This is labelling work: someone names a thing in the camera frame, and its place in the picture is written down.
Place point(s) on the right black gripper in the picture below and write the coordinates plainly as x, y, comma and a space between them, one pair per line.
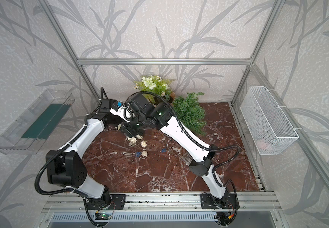
124, 128

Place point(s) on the rattan ball string lights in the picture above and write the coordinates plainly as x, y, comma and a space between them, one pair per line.
140, 148

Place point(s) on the small green christmas tree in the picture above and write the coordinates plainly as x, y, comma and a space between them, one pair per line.
190, 113

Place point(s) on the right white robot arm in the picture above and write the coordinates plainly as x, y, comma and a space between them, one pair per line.
138, 113

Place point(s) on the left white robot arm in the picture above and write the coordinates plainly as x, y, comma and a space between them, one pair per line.
65, 167

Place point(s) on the potted white flower plant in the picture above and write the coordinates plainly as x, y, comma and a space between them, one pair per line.
157, 85

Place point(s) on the clear plastic battery box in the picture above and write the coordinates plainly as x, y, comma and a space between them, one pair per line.
187, 158

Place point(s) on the green circuit board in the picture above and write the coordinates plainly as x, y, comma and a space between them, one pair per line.
103, 216

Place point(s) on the clear plastic wall tray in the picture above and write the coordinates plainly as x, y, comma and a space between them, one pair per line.
29, 132

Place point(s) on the white wire mesh basket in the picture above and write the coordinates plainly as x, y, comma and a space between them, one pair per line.
268, 125

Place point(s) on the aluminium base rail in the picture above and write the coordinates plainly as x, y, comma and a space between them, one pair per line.
161, 207

